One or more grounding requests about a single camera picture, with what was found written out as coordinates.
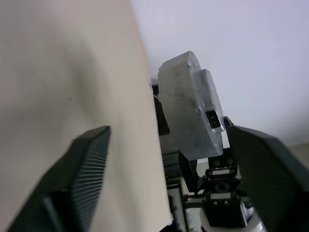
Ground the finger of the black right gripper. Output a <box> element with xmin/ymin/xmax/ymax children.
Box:
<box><xmin>153</xmin><ymin>95</ymin><xmax>170</xmax><ymax>136</ymax></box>
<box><xmin>178</xmin><ymin>149</ymin><xmax>200</xmax><ymax>194</ymax></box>

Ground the silver motor lid circuit board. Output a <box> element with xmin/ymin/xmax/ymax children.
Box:
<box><xmin>193</xmin><ymin>68</ymin><xmax>225</xmax><ymax>148</ymax></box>

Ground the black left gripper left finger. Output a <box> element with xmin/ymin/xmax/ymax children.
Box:
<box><xmin>6</xmin><ymin>125</ymin><xmax>112</xmax><ymax>232</ymax></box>

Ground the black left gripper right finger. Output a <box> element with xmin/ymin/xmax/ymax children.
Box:
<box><xmin>227</xmin><ymin>124</ymin><xmax>309</xmax><ymax>232</ymax></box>

